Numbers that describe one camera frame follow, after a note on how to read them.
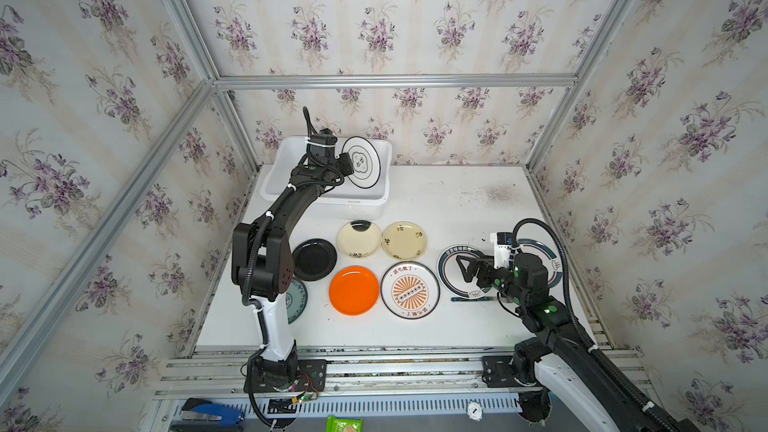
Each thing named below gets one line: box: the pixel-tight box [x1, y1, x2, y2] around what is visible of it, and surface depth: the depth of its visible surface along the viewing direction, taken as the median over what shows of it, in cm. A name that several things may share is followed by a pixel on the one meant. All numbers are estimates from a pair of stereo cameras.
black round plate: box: [292, 238, 337, 282], surface depth 95 cm
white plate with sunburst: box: [380, 260, 441, 320], surface depth 89 cm
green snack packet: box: [326, 415, 364, 432], surface depth 67 cm
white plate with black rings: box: [341, 136, 381, 189], surface depth 101 cm
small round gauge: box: [467, 401, 484, 421], surface depth 70 cm
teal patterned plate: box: [285, 278, 308, 324], surface depth 87 cm
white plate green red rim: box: [437, 244, 492, 300], surface depth 90 cm
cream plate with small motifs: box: [382, 221, 428, 260], surface depth 100 cm
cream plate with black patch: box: [336, 220, 383, 259], surface depth 100 cm
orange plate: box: [329, 265, 379, 316], surface depth 90 cm
